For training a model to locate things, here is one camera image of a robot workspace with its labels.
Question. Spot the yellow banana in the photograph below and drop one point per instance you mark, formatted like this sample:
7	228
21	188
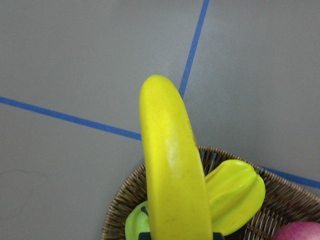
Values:
178	203

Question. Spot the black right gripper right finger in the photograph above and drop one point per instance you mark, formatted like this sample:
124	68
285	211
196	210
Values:
217	236

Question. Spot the yellow-green starfruit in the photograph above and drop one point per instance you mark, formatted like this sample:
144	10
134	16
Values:
236	192

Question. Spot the pink red apple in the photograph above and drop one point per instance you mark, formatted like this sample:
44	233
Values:
299	230

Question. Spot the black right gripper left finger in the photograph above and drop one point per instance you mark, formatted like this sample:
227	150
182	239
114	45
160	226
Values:
144	236

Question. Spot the green pear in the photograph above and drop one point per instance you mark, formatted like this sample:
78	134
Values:
137	221

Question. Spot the brown wicker basket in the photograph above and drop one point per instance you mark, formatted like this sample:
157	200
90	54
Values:
284	202

